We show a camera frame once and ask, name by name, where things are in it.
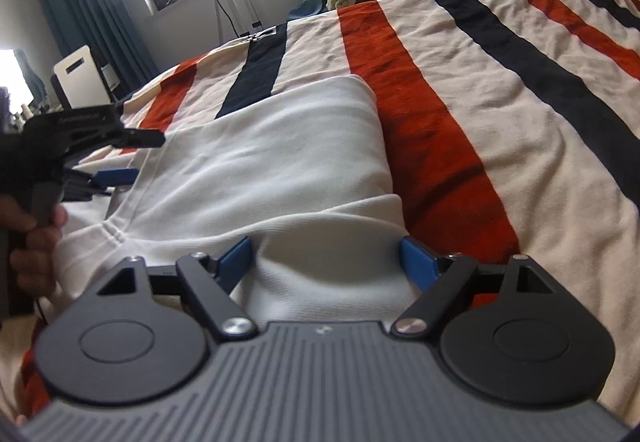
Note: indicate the person's left hand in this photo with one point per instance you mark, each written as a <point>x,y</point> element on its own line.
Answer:
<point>35,257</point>

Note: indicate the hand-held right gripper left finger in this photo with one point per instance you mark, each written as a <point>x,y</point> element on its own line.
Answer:
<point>238,258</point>

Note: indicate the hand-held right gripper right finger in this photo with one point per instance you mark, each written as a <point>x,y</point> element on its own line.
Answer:
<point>417,263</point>

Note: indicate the striped blanket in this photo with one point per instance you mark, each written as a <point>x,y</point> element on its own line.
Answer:
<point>500,121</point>

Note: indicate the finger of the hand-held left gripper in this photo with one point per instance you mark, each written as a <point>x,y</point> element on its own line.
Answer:
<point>100,129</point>
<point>117,177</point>

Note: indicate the white sweater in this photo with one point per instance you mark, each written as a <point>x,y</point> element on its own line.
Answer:
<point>280,161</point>

